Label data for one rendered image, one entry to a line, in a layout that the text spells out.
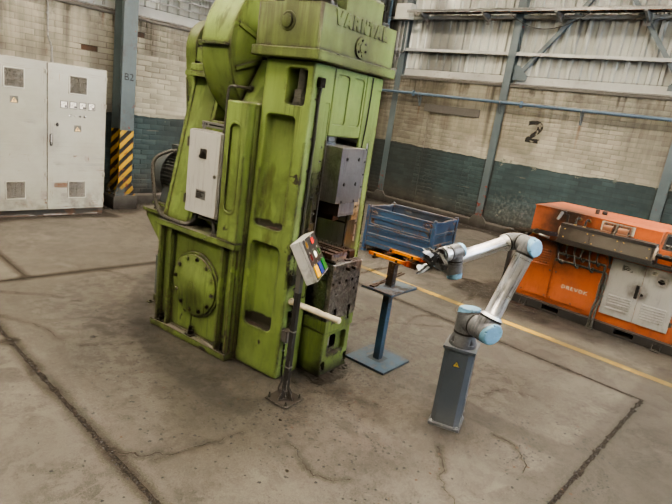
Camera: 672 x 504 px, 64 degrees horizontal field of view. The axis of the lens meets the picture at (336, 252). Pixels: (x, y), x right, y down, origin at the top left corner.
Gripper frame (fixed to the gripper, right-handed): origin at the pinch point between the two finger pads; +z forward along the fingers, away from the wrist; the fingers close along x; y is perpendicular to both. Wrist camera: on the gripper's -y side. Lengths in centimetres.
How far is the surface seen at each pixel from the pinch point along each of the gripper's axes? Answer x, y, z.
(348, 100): 40, 139, -40
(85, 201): -278, 587, 52
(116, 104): -174, 691, -27
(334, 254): -59, 92, -17
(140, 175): -292, 671, -55
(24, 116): -152, 608, 112
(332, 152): 11, 119, -18
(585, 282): -161, 53, -371
